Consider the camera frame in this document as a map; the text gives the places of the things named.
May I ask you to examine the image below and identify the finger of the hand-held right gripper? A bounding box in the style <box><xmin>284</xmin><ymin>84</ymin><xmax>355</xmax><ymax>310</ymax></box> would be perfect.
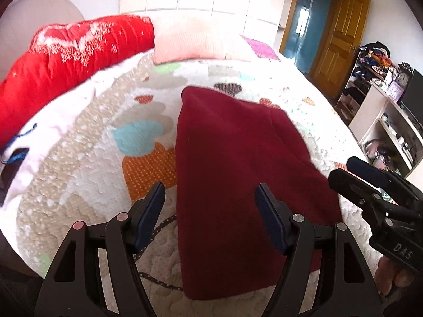
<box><xmin>346</xmin><ymin>156</ymin><xmax>423</xmax><ymax>207</ymax></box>
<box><xmin>328</xmin><ymin>168</ymin><xmax>402</xmax><ymax>227</ymax></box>

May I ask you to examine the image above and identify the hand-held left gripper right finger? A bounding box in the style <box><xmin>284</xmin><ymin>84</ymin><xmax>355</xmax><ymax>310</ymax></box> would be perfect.
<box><xmin>254</xmin><ymin>182</ymin><xmax>384</xmax><ymax>317</ymax></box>

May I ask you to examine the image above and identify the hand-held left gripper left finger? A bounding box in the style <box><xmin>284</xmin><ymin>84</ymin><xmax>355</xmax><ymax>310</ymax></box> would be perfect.
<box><xmin>35</xmin><ymin>181</ymin><xmax>166</xmax><ymax>317</ymax></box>

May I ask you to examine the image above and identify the dark red garment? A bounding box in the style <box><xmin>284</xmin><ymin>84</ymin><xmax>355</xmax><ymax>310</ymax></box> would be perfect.
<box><xmin>174</xmin><ymin>86</ymin><xmax>342</xmax><ymax>302</ymax></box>

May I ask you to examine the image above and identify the open shelf with clothes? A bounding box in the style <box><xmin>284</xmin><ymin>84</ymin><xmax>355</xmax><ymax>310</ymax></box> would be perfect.
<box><xmin>335</xmin><ymin>41</ymin><xmax>397</xmax><ymax>127</ymax></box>

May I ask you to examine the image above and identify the person's right hand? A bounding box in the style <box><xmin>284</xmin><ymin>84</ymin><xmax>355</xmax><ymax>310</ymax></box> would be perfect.
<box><xmin>376</xmin><ymin>257</ymin><xmax>415</xmax><ymax>299</ymax></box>

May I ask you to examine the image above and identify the white shelf unit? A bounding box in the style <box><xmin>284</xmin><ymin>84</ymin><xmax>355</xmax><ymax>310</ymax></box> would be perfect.
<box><xmin>348</xmin><ymin>73</ymin><xmax>423</xmax><ymax>180</ymax></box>

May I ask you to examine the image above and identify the white heart-patterned quilt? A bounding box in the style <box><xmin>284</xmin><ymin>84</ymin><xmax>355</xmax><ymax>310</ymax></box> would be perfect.
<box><xmin>0</xmin><ymin>35</ymin><xmax>384</xmax><ymax>317</ymax></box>

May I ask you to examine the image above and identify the black monitor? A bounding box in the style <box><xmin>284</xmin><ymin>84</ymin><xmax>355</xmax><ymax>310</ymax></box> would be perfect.
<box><xmin>401</xmin><ymin>69</ymin><xmax>423</xmax><ymax>123</ymax></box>

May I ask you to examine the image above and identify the purple table clock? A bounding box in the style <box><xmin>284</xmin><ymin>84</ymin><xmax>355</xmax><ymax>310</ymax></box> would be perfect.
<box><xmin>386</xmin><ymin>62</ymin><xmax>414</xmax><ymax>104</ymax></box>

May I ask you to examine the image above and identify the wooden door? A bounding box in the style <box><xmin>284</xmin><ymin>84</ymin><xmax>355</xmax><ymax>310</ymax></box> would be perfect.
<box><xmin>311</xmin><ymin>0</ymin><xmax>370</xmax><ymax>100</ymax></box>

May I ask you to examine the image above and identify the black phone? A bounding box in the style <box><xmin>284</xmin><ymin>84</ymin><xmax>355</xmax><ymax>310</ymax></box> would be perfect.
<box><xmin>0</xmin><ymin>148</ymin><xmax>30</xmax><ymax>206</ymax></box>

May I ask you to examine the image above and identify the purple cloth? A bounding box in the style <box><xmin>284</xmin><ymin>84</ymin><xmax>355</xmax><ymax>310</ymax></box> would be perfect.
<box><xmin>244</xmin><ymin>36</ymin><xmax>281</xmax><ymax>62</ymax></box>

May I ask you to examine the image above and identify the blue glass door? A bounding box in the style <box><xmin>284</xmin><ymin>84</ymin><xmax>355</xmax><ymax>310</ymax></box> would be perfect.
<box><xmin>282</xmin><ymin>0</ymin><xmax>334</xmax><ymax>74</ymax></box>

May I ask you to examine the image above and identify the pink pillow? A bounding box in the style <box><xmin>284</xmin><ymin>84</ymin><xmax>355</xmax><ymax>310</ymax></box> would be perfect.
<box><xmin>153</xmin><ymin>20</ymin><xmax>252</xmax><ymax>64</ymax></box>

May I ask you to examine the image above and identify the red printed duvet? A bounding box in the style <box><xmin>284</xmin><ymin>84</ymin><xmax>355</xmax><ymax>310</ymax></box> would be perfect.
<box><xmin>0</xmin><ymin>15</ymin><xmax>156</xmax><ymax>147</ymax></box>

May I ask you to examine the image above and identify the grey round headboard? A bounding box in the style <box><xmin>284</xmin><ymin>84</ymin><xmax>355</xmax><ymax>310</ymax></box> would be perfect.
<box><xmin>0</xmin><ymin>0</ymin><xmax>86</xmax><ymax>83</ymax></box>

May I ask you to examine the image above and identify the blue cord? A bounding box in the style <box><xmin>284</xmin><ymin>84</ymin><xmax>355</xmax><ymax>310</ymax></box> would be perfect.
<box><xmin>6</xmin><ymin>123</ymin><xmax>38</xmax><ymax>150</ymax></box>

